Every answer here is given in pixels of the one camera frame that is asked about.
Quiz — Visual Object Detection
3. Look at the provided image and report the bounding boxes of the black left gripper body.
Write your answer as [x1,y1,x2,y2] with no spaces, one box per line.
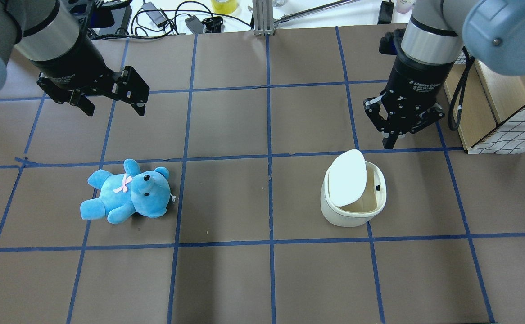
[28,9,121,102]

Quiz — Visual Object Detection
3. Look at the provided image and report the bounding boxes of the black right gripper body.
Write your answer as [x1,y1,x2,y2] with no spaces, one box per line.
[383,54,454,129]

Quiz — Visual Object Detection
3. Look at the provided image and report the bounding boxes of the cream trash can with lid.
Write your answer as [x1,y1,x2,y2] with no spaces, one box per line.
[320,149,387,227]

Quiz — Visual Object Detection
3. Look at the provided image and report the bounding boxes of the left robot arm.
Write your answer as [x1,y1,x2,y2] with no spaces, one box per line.
[0,0,149,116]

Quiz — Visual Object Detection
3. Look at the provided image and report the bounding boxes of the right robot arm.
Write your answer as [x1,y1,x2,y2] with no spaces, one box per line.
[363,0,525,149]

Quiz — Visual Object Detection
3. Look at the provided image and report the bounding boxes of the black power adapter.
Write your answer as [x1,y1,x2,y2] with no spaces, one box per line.
[141,2,168,27]

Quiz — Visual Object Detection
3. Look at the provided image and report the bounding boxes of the grey power brick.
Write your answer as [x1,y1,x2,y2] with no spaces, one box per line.
[185,16,206,34]

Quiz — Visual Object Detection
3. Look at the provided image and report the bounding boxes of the blue plush teddy bear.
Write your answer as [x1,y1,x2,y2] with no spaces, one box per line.
[80,159,176,224]

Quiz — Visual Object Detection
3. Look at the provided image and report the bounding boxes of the yellow tape roll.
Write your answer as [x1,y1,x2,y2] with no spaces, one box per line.
[211,0,239,15]

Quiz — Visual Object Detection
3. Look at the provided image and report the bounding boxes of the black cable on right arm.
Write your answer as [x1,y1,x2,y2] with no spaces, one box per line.
[447,46,475,132]

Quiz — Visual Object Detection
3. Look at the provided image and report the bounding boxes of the black cables on desk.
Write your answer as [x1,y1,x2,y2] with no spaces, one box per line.
[89,0,254,40]

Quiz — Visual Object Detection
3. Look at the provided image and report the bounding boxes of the wire grid basket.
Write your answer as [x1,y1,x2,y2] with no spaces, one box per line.
[466,105,525,155]

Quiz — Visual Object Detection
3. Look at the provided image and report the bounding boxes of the aluminium frame post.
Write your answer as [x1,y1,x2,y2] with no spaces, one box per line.
[252,0,276,36]

